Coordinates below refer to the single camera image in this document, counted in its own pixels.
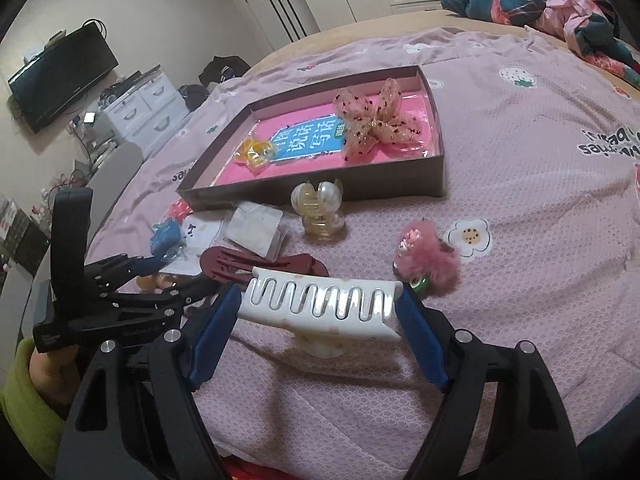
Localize dark clothes pile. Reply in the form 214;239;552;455
179;84;210;112

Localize pearl cream claw clip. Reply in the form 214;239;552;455
291;178;347;241

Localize dark red hair clip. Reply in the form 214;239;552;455
199;246;331;286

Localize white drawer cabinet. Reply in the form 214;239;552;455
100;67;193;148

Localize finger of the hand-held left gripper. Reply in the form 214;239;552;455
102;275;221;318
82;252;173;293

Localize yellow hair rings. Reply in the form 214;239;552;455
235;136;278;171

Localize white paper card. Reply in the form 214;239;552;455
180;215;226;250

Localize pink storage box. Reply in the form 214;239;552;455
177;64;447;212

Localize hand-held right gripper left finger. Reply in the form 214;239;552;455
56;282;243;480

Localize white hair claw clip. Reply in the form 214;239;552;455
236;266;405;358

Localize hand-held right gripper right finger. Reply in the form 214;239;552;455
397;284;583;480

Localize pink garment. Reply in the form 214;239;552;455
532;0;601;45

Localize pink dotted bow hair clip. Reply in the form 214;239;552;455
332;78;423;163

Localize pink fluffy hair clip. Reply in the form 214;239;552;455
392;219;462;295

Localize pink printed blanket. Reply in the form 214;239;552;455
85;30;640;480

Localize clear plastic packet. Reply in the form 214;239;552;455
222;202;286;261

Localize blue plastic box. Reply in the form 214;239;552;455
149;220;183;257

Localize orange spiral hair tie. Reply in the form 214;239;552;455
137;272;176;293

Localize black flat television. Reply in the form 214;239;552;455
7;25;120;134

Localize tan bed sheet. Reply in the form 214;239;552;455
245;7;640;96

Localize black bag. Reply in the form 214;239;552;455
199;56;252;86

